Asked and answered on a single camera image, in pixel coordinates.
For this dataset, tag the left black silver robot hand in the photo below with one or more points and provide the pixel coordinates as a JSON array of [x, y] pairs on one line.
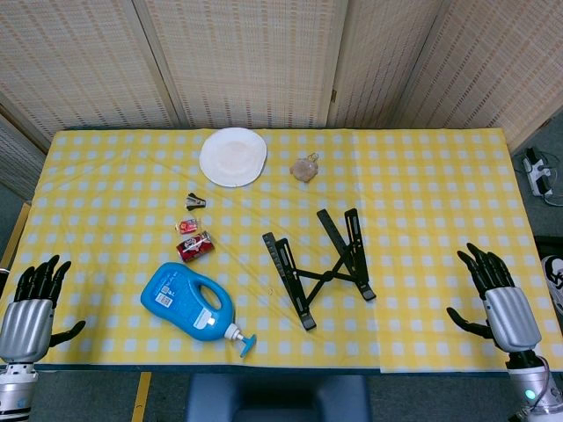
[[26, 329]]

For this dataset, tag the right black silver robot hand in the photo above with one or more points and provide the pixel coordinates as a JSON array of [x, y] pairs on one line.
[[512, 316]]

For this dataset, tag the black folding laptop stand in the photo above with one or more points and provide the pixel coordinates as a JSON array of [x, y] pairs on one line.
[[327, 278]]

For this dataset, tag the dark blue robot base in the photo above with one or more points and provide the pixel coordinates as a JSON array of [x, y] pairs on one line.
[[277, 397]]

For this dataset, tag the black white sneaker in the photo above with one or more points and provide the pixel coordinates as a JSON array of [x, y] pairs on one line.
[[553, 281]]

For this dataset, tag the yellow white checked tablecloth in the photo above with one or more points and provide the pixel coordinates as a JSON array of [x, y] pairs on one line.
[[440, 220]]

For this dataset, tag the white power strip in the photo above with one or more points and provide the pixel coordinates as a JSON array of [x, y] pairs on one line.
[[536, 173]]

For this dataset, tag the blue pump detergent bottle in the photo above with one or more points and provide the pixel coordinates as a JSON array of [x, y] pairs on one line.
[[176, 299]]

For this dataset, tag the dented red soda can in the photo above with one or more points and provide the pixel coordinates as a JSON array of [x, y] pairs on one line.
[[195, 248]]

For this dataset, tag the small red snack packet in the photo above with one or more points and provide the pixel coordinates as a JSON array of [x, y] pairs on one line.
[[187, 225]]

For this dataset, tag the black staple remover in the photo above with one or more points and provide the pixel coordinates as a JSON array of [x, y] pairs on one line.
[[195, 201]]

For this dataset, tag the white paper plate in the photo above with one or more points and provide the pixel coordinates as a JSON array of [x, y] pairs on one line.
[[233, 158]]

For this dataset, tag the beige woven folding screen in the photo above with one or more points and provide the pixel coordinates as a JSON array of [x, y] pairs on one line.
[[242, 66]]

